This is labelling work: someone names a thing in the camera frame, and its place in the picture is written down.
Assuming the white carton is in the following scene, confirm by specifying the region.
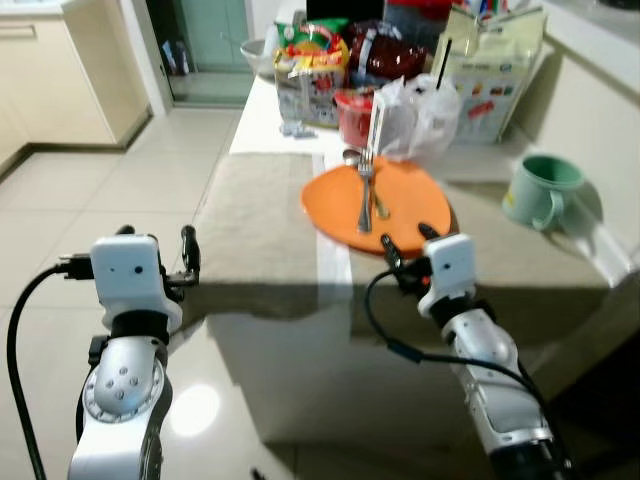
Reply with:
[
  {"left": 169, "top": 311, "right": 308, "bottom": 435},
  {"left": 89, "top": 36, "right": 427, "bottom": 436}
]
[{"left": 367, "top": 91, "right": 388, "bottom": 162}]

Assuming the glass door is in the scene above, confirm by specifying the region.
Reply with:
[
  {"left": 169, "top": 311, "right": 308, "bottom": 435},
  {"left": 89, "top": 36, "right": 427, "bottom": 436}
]
[{"left": 146, "top": 0, "right": 256, "bottom": 105}]

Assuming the beige tablecloth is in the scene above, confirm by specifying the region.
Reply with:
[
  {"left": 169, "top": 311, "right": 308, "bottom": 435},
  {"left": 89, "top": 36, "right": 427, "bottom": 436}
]
[{"left": 179, "top": 151, "right": 627, "bottom": 323}]

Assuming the dark red bag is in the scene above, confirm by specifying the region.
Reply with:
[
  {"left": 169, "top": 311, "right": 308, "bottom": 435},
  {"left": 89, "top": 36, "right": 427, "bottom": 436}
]
[{"left": 344, "top": 19, "right": 433, "bottom": 88}]

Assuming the black straw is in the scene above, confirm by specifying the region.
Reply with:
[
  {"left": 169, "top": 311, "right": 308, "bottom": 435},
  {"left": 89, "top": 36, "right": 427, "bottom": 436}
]
[{"left": 436, "top": 39, "right": 452, "bottom": 92}]

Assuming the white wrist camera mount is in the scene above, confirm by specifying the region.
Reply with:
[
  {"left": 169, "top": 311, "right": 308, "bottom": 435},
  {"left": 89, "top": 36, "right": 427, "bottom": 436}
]
[
  {"left": 89, "top": 234, "right": 185, "bottom": 333},
  {"left": 424, "top": 232, "right": 480, "bottom": 308}
]

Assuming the cream cabinet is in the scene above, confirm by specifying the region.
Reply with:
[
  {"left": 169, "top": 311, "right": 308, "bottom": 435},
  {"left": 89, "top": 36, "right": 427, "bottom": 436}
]
[{"left": 0, "top": 0, "right": 153, "bottom": 148}]

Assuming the white plastic bag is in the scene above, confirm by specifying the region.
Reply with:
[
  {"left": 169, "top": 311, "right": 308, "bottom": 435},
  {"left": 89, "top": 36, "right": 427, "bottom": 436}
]
[{"left": 379, "top": 74, "right": 464, "bottom": 163}]

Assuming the green mug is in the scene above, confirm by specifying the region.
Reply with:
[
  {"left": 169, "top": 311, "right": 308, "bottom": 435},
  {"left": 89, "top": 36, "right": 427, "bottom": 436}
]
[{"left": 501, "top": 153, "right": 585, "bottom": 234}]

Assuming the yellow red snack bag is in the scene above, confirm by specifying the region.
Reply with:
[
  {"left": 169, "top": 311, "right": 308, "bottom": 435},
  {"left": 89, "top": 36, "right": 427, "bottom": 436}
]
[{"left": 271, "top": 21, "right": 352, "bottom": 130}]

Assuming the white table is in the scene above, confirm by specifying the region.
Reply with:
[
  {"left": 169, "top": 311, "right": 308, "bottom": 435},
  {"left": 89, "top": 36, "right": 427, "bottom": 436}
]
[{"left": 205, "top": 70, "right": 640, "bottom": 446}]

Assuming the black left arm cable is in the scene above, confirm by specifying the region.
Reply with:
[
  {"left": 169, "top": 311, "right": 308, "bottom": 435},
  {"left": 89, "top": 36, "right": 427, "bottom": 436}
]
[{"left": 4, "top": 256, "right": 97, "bottom": 480}]

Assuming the printed cardboard box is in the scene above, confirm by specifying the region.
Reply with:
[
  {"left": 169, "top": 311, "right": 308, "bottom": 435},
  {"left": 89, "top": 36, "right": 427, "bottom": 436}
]
[{"left": 438, "top": 7, "right": 550, "bottom": 145}]

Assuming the red noodle cup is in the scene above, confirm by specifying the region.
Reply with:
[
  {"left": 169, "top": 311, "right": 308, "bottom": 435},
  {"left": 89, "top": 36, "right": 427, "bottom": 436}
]
[{"left": 332, "top": 87, "right": 382, "bottom": 150}]

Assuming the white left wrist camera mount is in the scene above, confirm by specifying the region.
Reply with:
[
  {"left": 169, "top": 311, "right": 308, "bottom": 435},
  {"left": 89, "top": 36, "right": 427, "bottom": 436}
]
[{"left": 89, "top": 234, "right": 185, "bottom": 333}]

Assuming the orange plate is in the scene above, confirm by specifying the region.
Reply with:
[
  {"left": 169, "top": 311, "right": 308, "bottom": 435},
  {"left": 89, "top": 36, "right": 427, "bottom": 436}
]
[{"left": 299, "top": 157, "right": 454, "bottom": 260}]

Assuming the metal fork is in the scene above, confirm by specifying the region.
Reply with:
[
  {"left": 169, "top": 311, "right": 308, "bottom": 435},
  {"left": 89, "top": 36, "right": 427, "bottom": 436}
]
[{"left": 356, "top": 149, "right": 377, "bottom": 234}]

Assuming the metal spoon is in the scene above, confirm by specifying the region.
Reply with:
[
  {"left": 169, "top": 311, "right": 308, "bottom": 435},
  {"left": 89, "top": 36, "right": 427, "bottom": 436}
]
[{"left": 342, "top": 147, "right": 392, "bottom": 220}]

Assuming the metal bowl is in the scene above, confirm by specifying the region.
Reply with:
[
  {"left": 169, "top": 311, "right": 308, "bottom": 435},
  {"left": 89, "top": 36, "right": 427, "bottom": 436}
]
[{"left": 239, "top": 37, "right": 280, "bottom": 81}]

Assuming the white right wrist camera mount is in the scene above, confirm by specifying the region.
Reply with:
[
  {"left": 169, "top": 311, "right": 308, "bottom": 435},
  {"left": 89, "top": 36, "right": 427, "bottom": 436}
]
[{"left": 424, "top": 232, "right": 480, "bottom": 308}]

